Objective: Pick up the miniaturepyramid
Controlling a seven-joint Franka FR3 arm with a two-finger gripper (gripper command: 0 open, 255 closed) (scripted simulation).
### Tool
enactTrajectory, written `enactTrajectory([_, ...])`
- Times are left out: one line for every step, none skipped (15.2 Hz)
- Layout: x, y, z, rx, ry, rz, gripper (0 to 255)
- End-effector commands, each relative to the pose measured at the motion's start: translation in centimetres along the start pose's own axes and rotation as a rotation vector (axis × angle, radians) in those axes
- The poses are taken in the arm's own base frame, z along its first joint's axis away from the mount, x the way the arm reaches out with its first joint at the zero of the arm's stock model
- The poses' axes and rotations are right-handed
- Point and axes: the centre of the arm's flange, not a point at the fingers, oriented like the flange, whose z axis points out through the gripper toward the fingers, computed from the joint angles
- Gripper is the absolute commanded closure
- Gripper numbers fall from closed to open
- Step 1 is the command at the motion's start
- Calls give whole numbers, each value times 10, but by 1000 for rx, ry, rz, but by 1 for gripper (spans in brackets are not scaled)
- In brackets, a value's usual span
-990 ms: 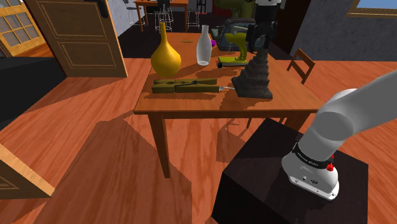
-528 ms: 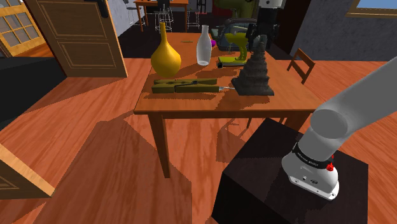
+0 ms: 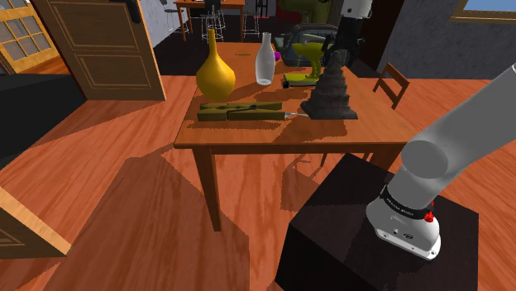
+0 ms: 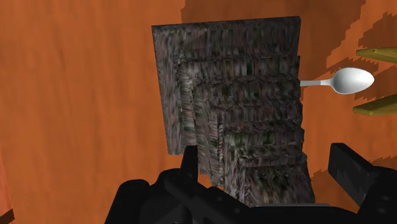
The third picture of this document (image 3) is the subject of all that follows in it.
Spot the brown panelled door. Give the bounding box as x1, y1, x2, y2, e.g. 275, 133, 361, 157
31, 0, 167, 102

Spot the wire frame stool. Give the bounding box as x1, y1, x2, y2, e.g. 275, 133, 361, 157
242, 11, 261, 40
200, 7, 226, 42

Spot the dark grey tiered cone figure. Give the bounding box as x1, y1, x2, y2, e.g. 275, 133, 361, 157
299, 51, 359, 121

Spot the wooden dining table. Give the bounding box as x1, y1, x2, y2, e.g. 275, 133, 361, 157
173, 0, 247, 43

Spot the dark robot stand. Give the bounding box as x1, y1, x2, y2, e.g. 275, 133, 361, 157
275, 153, 480, 291

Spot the wooden door panel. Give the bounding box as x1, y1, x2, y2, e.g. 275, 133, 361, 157
0, 187, 73, 260

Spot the wood framed window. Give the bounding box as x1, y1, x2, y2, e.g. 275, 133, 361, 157
448, 0, 516, 24

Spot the large olive clothespin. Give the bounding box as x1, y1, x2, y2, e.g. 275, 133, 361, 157
196, 101, 289, 122

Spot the yellow green goblet on base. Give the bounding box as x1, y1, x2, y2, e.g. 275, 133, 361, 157
283, 41, 334, 87

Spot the clear glass bottle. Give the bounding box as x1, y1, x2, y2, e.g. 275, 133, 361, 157
255, 31, 276, 87

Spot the yellow long-necked vase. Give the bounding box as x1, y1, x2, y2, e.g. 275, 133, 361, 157
195, 27, 237, 102

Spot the dark grey bag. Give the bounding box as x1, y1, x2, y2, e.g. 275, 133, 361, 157
275, 23, 341, 68

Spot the yellow framed glass door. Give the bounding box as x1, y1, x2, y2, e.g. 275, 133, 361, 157
0, 0, 61, 74

